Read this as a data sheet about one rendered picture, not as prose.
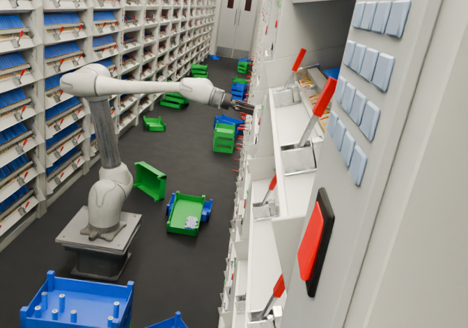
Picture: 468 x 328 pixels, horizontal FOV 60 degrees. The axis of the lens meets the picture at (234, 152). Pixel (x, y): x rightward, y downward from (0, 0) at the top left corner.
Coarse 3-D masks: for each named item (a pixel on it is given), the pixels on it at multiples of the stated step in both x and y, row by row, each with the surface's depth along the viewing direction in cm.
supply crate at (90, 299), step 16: (48, 272) 141; (48, 288) 143; (64, 288) 145; (80, 288) 144; (96, 288) 144; (112, 288) 144; (128, 288) 142; (32, 304) 131; (48, 304) 138; (80, 304) 140; (96, 304) 141; (112, 304) 142; (128, 304) 138; (32, 320) 125; (48, 320) 125; (64, 320) 132; (80, 320) 133; (96, 320) 134; (112, 320) 125
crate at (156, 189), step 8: (136, 168) 312; (144, 168) 314; (152, 168) 304; (136, 176) 315; (144, 176) 316; (152, 176) 309; (160, 176) 293; (136, 184) 316; (144, 184) 317; (152, 184) 310; (160, 184) 294; (152, 192) 310; (160, 192) 297; (160, 200) 300
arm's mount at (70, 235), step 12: (84, 216) 225; (120, 216) 230; (132, 216) 231; (72, 228) 213; (132, 228) 220; (60, 240) 203; (72, 240) 204; (84, 240) 205; (96, 240) 206; (120, 240) 209; (120, 252) 203
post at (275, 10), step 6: (276, 6) 139; (276, 12) 140; (270, 18) 141; (276, 18) 140; (270, 24) 141; (270, 30) 142; (264, 54) 146; (264, 66) 146; (264, 72) 147; (264, 78) 148; (258, 84) 157; (264, 84) 149; (258, 90) 149; (252, 126) 154; (252, 132) 155; (252, 138) 156; (246, 162) 159; (246, 168) 160; (222, 306) 184
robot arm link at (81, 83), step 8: (72, 72) 189; (80, 72) 190; (88, 72) 190; (96, 72) 196; (64, 80) 187; (72, 80) 186; (80, 80) 185; (88, 80) 186; (64, 88) 188; (72, 88) 187; (80, 88) 186; (88, 88) 186; (88, 96) 190; (96, 96) 191
